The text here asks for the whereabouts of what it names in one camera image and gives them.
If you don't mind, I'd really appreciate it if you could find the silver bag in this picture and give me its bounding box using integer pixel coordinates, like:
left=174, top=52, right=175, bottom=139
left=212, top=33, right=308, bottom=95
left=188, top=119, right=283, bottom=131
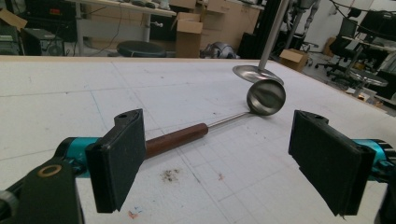
left=200, top=41, right=241, bottom=60

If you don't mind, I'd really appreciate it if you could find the dark monitor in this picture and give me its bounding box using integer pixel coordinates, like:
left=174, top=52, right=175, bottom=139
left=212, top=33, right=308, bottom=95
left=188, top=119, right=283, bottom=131
left=357, top=9, right=396, bottom=42

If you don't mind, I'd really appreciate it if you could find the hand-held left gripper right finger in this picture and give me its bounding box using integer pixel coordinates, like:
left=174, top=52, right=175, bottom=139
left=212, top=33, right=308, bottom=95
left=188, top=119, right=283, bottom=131
left=288, top=109, right=396, bottom=217

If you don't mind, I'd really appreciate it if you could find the black computer case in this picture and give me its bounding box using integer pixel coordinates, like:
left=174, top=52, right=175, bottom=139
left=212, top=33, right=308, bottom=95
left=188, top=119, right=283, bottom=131
left=21, top=27, right=65, bottom=57

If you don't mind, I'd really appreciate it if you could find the stack of large cardboard boxes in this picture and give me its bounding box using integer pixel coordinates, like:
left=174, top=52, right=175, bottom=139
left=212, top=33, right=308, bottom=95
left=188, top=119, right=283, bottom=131
left=169, top=0, right=262, bottom=51

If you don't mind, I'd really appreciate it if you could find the white desk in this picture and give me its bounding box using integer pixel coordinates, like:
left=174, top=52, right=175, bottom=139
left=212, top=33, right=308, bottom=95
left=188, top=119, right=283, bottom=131
left=66, top=0, right=177, bottom=57

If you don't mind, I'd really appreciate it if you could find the black round stool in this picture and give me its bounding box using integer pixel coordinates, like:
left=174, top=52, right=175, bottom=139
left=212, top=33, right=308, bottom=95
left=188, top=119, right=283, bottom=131
left=116, top=40, right=167, bottom=59

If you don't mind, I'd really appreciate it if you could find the open tall cardboard box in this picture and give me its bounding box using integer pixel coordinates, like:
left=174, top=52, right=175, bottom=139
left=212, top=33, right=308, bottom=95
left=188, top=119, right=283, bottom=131
left=172, top=12, right=205, bottom=59

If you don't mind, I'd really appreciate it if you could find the metal stand with round base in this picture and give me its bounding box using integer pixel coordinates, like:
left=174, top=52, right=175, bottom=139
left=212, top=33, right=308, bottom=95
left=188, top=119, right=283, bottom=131
left=347, top=46, right=389, bottom=97
left=233, top=0, right=291, bottom=86

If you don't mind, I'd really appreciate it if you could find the black column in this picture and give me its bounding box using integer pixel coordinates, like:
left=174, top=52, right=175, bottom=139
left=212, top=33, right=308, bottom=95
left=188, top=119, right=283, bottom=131
left=237, top=0, right=282, bottom=60

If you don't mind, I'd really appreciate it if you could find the flat cardboard piece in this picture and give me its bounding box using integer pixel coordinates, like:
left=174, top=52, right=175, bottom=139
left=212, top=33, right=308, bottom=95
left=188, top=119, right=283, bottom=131
left=0, top=7, right=28, bottom=32

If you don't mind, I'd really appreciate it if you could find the black office chair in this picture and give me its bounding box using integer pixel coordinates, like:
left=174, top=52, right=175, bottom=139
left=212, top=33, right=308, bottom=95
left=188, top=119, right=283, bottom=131
left=314, top=17, right=360, bottom=77

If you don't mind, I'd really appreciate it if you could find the steel ladle with wooden handle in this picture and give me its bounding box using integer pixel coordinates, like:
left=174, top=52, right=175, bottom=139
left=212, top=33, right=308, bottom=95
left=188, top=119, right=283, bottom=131
left=144, top=78, right=287, bottom=160

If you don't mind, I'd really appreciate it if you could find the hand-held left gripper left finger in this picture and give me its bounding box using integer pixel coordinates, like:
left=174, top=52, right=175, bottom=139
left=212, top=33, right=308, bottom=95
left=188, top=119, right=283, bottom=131
left=55, top=108, right=148, bottom=214

